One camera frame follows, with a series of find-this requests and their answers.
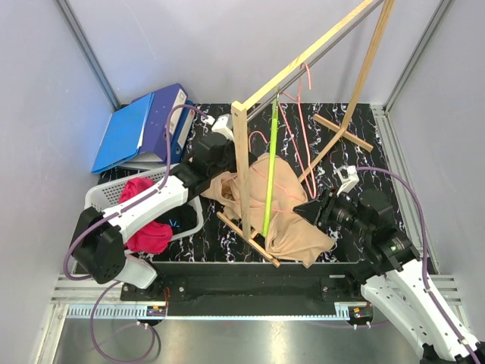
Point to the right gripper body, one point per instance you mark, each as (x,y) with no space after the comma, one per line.
(341,212)

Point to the beige top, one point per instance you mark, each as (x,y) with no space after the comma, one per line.
(290,237)

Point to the pink wire hanger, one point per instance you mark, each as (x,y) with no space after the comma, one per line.
(303,162)
(273,178)

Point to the neon yellow hanger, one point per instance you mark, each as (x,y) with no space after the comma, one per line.
(272,152)

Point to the black t shirt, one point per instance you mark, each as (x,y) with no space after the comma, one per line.
(180,219)

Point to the red t shirt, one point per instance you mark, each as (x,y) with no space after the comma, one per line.
(154,237)

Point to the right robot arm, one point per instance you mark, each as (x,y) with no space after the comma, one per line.
(393,277)

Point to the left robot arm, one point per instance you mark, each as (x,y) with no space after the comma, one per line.
(99,237)

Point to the black marble mat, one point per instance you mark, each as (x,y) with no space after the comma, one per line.
(216,242)

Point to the wooden clothes rack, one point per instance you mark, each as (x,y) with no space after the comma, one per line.
(243,112)

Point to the dark blue binder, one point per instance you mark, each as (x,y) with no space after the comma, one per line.
(157,135)
(181,123)

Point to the light blue binder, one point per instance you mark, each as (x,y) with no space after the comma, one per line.
(123,136)

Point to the white plastic basket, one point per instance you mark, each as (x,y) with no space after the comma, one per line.
(106,194)

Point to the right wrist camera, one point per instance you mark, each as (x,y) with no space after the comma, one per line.
(348,177)

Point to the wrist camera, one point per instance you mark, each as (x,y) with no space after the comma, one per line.
(348,177)
(223,125)

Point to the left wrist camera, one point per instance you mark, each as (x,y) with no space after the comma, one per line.
(223,125)

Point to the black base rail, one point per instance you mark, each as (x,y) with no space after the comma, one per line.
(248,290)

